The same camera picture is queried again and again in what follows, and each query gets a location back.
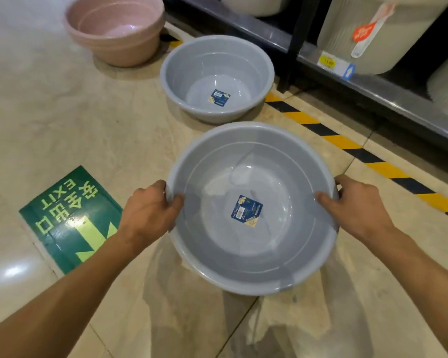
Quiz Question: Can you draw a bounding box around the person's right forearm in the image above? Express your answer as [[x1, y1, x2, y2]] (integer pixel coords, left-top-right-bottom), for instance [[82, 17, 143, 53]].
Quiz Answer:
[[362, 225, 448, 358]]

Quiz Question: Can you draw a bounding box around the black yellow hazard tape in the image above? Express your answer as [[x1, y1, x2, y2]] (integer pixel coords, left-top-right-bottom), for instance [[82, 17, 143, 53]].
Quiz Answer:
[[161, 33, 448, 225]]

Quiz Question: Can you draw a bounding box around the blue basin label sticker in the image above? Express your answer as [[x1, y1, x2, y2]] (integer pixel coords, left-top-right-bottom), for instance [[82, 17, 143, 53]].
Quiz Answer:
[[208, 89, 231, 108], [231, 195, 263, 228]]

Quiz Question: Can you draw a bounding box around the green floor exit sign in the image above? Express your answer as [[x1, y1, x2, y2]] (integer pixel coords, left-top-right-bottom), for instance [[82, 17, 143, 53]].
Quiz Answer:
[[19, 165, 124, 275]]

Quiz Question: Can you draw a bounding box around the beige ribbed plastic bucket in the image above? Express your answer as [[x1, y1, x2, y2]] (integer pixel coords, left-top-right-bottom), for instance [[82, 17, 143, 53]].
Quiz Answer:
[[317, 0, 448, 76]]

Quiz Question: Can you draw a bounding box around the grey plastic basin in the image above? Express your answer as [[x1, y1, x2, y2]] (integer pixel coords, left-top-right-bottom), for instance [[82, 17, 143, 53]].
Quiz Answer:
[[160, 35, 275, 124], [165, 121, 340, 296]]

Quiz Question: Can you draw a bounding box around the metal store shelf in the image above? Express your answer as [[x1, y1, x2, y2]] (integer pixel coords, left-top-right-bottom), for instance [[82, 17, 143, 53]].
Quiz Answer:
[[161, 0, 448, 146]]

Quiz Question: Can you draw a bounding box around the person's left hand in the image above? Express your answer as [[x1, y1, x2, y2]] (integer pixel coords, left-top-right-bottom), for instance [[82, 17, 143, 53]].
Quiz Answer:
[[117, 179, 185, 249]]

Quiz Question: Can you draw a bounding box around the yellow shelf price tag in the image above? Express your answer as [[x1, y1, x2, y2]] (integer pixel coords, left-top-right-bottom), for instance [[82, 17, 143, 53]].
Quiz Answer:
[[317, 51, 356, 81]]

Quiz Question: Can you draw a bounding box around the person's left forearm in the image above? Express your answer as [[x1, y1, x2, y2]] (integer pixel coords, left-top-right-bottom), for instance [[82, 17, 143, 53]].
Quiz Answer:
[[0, 227, 150, 358]]

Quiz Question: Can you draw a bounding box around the person's right hand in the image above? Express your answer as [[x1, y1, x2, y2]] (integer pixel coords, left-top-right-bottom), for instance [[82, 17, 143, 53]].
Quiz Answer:
[[314, 174, 395, 244]]

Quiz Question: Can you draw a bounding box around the orange white hang tag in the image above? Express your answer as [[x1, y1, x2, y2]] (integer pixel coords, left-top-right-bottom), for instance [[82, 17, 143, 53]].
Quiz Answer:
[[351, 3, 396, 59]]

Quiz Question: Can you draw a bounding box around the pink plastic basin stack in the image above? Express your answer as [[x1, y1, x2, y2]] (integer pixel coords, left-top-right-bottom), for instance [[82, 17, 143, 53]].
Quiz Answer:
[[63, 0, 166, 68]]

